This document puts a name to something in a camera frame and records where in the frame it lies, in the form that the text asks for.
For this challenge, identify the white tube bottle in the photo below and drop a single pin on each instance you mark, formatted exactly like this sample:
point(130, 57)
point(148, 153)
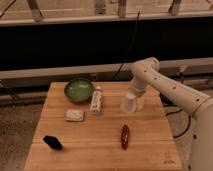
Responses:
point(96, 102)

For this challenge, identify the green bowl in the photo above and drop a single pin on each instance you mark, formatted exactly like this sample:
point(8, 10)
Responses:
point(79, 90)

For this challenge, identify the wooden board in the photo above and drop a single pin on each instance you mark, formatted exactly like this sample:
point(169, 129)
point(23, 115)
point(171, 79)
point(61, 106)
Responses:
point(94, 144)

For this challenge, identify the white rectangular block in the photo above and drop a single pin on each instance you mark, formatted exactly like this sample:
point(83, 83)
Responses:
point(74, 115)

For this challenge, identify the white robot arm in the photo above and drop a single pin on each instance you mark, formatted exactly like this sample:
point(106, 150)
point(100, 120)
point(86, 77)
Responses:
point(195, 103)

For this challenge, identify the dark red oblong object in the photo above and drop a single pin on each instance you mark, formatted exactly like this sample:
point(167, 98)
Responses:
point(125, 137)

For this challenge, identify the black eraser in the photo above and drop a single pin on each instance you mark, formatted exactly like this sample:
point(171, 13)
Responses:
point(53, 142)

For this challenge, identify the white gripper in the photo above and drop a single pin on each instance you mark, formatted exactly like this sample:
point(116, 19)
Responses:
point(137, 96)

